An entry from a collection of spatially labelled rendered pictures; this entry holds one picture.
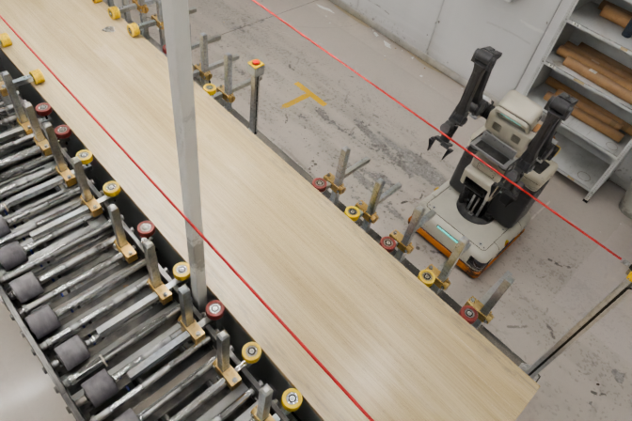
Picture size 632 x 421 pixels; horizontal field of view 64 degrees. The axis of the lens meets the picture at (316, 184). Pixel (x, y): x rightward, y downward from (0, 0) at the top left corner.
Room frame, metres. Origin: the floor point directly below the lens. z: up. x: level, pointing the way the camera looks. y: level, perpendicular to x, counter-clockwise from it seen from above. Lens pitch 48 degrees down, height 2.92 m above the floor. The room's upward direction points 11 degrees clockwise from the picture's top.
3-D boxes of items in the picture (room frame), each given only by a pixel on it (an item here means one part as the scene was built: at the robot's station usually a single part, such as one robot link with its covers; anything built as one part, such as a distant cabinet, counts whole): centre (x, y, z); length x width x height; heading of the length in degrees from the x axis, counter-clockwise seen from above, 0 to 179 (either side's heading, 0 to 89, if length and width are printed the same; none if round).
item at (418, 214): (1.61, -0.51, 0.90); 0.04 x 0.04 x 0.48; 51
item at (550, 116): (1.98, -1.03, 1.40); 0.11 x 0.06 x 0.43; 52
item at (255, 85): (2.38, 0.46, 0.93); 0.05 x 0.05 x 0.45; 51
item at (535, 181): (2.55, -1.21, 0.59); 0.55 x 0.34 x 0.83; 51
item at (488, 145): (2.25, -0.97, 0.99); 0.28 x 0.16 x 0.22; 51
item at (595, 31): (3.48, -2.02, 0.78); 0.90 x 0.45 x 1.55; 51
